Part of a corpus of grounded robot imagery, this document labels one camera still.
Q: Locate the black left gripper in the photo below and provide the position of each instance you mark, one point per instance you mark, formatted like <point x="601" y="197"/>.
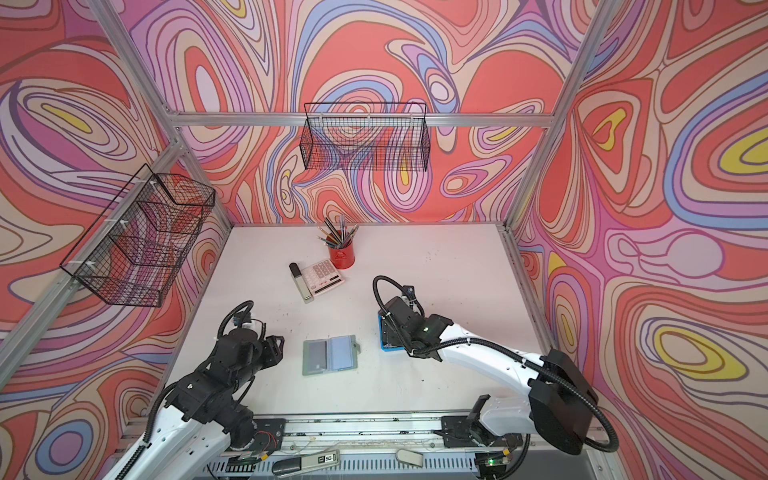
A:
<point x="272" y="349"/>

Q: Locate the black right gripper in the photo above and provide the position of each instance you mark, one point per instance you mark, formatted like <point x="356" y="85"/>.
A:
<point x="394" y="333"/>

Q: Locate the green card holder wallet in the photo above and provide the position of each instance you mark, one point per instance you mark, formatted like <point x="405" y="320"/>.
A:
<point x="336" y="354"/>

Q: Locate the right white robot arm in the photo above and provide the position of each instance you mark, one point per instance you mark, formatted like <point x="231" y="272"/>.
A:
<point x="550" y="397"/>

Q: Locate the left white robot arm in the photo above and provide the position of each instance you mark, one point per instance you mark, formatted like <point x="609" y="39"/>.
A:
<point x="198" y="416"/>

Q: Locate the blue plastic card tray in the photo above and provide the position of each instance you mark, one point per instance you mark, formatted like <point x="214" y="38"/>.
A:
<point x="390" y="334"/>

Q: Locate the grey stapler black tip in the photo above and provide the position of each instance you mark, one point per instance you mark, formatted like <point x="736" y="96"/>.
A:
<point x="300" y="283"/>

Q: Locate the red metal pen cup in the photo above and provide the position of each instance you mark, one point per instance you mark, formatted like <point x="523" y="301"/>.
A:
<point x="342" y="256"/>

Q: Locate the pink calculator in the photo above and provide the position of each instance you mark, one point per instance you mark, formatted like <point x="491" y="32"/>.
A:
<point x="321" y="277"/>

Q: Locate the grey remote device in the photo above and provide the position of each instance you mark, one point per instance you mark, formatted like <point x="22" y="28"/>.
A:
<point x="299" y="465"/>

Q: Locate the small grey oval object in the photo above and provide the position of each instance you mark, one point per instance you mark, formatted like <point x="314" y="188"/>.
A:
<point x="411" y="458"/>

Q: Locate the pens and pencils bunch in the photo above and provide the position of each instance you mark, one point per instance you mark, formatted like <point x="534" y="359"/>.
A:
<point x="338" y="236"/>

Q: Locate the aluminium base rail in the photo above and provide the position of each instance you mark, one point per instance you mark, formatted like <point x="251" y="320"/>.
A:
<point x="421" y="432"/>

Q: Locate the black wire basket left wall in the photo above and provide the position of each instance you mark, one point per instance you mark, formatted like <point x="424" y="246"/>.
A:
<point x="131" y="255"/>

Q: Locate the black wire basket wall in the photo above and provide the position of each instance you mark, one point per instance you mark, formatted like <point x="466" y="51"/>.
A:
<point x="365" y="136"/>
<point x="131" y="255"/>

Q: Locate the black wire basket back wall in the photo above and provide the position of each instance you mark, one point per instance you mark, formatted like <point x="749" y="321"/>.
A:
<point x="365" y="136"/>

